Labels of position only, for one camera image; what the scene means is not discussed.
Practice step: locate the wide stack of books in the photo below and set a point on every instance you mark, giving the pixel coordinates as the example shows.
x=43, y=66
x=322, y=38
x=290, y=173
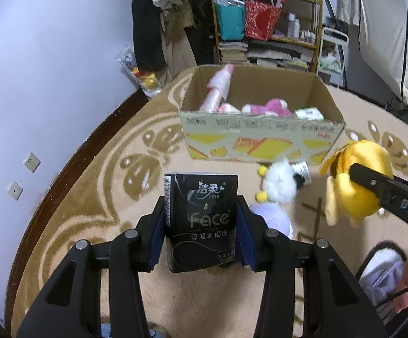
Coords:
x=277, y=56

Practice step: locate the white fluffy plush toy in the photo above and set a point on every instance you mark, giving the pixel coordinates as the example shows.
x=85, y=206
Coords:
x=279, y=183

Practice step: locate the beige hanging trousers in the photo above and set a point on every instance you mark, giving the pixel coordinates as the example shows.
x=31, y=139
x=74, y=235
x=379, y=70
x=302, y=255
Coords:
x=175, y=49

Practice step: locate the cardboard box with yellow print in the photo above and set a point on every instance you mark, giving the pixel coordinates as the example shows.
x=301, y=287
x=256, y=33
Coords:
x=260, y=144

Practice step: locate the pale purple plush toy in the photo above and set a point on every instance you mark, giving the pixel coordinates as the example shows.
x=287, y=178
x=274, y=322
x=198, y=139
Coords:
x=274, y=218

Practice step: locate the pink pig plush cushion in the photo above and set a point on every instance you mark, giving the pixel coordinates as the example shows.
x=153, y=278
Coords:
x=229, y=108

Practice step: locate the pink plush toy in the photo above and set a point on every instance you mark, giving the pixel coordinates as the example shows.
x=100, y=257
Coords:
x=270, y=107

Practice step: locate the teal bag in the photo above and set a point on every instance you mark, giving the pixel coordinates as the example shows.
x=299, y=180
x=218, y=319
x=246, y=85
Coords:
x=230, y=21

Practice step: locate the row of small bottles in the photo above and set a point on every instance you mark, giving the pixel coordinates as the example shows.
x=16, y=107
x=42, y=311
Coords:
x=295, y=28

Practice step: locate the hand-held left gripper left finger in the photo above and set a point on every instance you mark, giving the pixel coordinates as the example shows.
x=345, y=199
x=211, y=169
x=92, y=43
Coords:
x=156, y=250

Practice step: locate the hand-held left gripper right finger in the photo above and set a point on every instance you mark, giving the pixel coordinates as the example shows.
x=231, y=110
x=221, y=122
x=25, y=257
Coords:
x=244, y=246

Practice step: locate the white metal cart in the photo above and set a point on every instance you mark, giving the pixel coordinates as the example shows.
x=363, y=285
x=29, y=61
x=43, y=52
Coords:
x=332, y=63

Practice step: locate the pink tissue pack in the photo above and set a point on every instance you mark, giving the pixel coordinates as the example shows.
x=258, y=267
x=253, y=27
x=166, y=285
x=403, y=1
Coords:
x=218, y=89

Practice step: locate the red patterned bag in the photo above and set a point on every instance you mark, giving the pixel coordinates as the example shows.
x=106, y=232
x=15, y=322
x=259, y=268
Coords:
x=260, y=21

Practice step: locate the black hanging garment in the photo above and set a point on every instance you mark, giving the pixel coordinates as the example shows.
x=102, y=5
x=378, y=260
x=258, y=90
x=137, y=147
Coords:
x=147, y=35

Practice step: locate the beige wall socket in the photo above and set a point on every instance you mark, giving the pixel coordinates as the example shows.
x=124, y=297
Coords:
x=31, y=162
x=15, y=190

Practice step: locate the white duvet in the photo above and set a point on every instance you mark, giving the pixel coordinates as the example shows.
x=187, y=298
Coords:
x=387, y=42

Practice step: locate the green tissue pack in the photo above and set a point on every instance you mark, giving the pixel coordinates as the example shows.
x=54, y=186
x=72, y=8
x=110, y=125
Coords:
x=307, y=113

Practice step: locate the small black white packet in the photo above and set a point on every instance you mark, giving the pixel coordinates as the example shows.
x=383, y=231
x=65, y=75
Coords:
x=301, y=172

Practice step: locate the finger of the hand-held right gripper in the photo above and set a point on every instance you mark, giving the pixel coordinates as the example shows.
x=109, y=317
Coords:
x=371, y=181

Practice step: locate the clear bag of toys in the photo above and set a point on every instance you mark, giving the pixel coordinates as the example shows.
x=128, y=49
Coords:
x=142, y=75

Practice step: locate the wooden shelf unit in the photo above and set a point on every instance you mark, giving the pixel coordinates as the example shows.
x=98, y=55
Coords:
x=300, y=42

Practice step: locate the yellow plush toy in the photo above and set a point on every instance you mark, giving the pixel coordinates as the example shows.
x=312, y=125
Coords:
x=344, y=197

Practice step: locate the black hanging trousers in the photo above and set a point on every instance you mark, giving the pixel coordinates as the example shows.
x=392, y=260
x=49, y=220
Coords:
x=202, y=35

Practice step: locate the tall stack of books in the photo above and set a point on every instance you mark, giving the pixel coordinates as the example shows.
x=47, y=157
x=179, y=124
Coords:
x=232, y=52

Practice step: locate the black tissue pack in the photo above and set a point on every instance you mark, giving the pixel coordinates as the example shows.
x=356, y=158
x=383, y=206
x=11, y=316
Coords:
x=204, y=218

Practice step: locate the beige brown patterned rug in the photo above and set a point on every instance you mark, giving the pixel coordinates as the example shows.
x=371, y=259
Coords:
x=94, y=200

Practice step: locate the white fuzzy slipper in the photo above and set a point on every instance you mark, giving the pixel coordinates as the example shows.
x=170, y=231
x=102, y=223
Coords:
x=383, y=271

